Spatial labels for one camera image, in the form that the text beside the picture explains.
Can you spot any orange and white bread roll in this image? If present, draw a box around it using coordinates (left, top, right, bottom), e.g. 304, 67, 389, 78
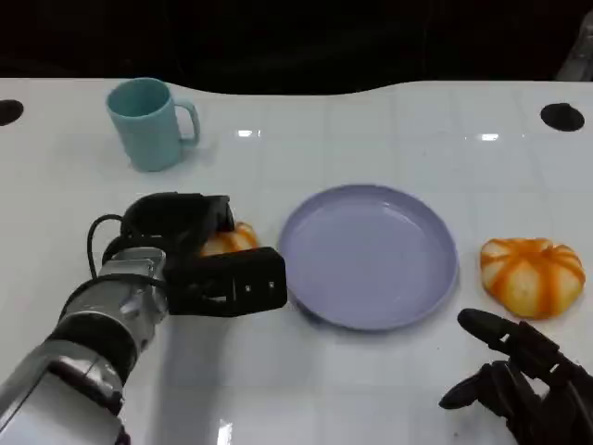
200, 222, 260, 259
479, 236, 587, 321

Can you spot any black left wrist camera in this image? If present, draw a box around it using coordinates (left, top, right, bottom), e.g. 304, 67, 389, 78
165, 247, 289, 319

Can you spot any lilac plate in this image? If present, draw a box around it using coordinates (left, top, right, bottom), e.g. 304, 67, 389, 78
277, 184, 461, 332

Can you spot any black backdrop cloth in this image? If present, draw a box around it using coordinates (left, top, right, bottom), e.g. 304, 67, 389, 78
0, 0, 593, 96

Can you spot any pale green mug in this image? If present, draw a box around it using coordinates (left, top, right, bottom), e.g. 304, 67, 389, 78
106, 77, 202, 173

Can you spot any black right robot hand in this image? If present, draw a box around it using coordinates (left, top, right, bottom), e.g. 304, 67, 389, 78
438, 308, 593, 445

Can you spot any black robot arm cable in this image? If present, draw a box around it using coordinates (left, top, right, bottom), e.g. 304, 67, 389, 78
86, 213, 168, 285

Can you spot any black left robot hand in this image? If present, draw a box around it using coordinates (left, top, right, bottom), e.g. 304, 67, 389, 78
122, 192, 236, 269

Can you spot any black table grommet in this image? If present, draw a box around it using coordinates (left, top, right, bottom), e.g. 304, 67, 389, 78
539, 102, 587, 134
0, 98, 25, 127

